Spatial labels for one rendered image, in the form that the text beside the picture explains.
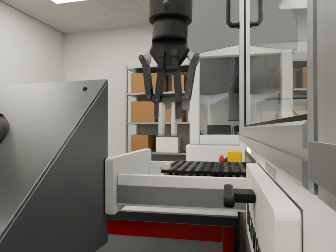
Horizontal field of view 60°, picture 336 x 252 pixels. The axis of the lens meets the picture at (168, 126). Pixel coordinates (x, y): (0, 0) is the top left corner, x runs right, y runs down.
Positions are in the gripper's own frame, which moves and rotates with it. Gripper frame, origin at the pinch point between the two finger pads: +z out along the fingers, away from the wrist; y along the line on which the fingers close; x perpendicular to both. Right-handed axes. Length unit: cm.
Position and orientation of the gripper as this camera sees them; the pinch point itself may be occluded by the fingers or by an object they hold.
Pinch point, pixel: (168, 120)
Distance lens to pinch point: 61.6
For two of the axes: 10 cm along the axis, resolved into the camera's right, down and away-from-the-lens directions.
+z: -0.2, 10.0, -0.1
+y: -9.8, -0.2, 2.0
